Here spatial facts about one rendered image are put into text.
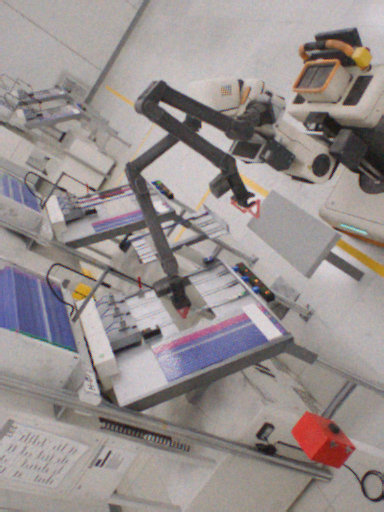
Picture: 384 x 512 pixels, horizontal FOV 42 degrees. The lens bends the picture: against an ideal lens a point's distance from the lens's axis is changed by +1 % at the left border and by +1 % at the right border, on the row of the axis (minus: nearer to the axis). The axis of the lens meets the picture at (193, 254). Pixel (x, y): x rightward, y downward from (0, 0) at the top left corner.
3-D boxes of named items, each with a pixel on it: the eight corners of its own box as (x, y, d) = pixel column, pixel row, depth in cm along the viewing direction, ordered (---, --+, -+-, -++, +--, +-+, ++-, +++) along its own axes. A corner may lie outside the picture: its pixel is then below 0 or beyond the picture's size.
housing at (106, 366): (100, 319, 243) (92, 295, 236) (123, 383, 202) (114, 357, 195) (84, 325, 241) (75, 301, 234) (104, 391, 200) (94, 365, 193)
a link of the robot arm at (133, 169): (117, 166, 211) (116, 174, 221) (139, 190, 211) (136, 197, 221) (194, 106, 224) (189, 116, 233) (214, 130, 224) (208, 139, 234)
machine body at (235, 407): (281, 352, 298) (202, 316, 266) (354, 438, 239) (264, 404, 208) (219, 435, 310) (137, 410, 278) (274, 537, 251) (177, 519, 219)
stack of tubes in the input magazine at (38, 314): (60, 286, 226) (3, 262, 213) (77, 352, 184) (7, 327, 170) (46, 308, 229) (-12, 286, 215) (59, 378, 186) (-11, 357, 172)
